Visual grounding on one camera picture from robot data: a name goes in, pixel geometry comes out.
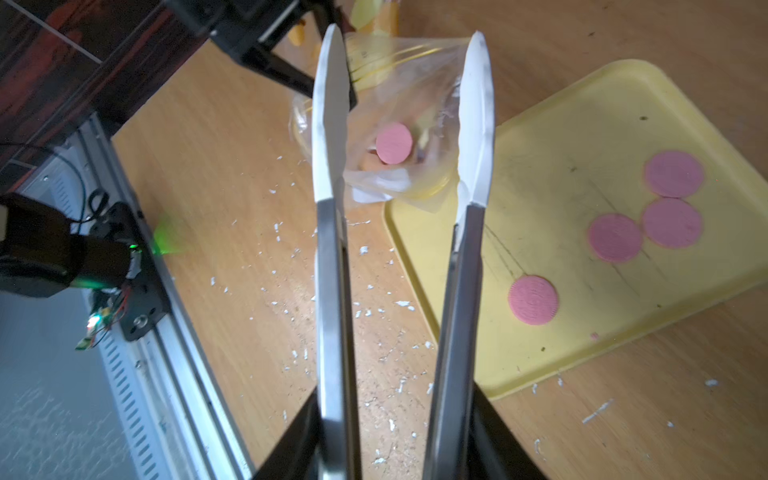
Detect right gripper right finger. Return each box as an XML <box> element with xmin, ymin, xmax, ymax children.
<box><xmin>467</xmin><ymin>384</ymin><xmax>547</xmax><ymax>480</ymax></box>

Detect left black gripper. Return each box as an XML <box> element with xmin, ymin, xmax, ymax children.
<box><xmin>165</xmin><ymin>0</ymin><xmax>344</xmax><ymax>97</ymax></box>

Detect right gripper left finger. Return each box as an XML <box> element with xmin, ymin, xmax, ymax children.
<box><xmin>252</xmin><ymin>389</ymin><xmax>321</xmax><ymax>480</ymax></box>

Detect metal tongs white tips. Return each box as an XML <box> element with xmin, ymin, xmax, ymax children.
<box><xmin>311</xmin><ymin>25</ymin><xmax>495</xmax><ymax>479</ymax></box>

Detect clear resealable bag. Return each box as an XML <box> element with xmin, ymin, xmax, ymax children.
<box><xmin>290</xmin><ymin>32</ymin><xmax>475</xmax><ymax>214</ymax></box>
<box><xmin>342</xmin><ymin>0</ymin><xmax>400</xmax><ymax>36</ymax></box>

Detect pink round cookie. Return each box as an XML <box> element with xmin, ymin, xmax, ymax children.
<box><xmin>587</xmin><ymin>213</ymin><xmax>643</xmax><ymax>263</ymax></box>
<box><xmin>643</xmin><ymin>150</ymin><xmax>705</xmax><ymax>198</ymax></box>
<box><xmin>375</xmin><ymin>122</ymin><xmax>413</xmax><ymax>165</ymax></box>
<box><xmin>641</xmin><ymin>198</ymin><xmax>703</xmax><ymax>249</ymax></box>
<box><xmin>508</xmin><ymin>275</ymin><xmax>560</xmax><ymax>326</ymax></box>

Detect yellow plastic tray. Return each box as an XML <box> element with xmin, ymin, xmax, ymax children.
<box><xmin>382</xmin><ymin>58</ymin><xmax>768</xmax><ymax>401</ymax></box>

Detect front aluminium rail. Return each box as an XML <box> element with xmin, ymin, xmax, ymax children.
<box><xmin>1</xmin><ymin>116</ymin><xmax>255</xmax><ymax>479</ymax></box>

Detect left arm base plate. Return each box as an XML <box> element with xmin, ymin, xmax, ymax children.
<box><xmin>89</xmin><ymin>202</ymin><xmax>171</xmax><ymax>342</ymax></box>

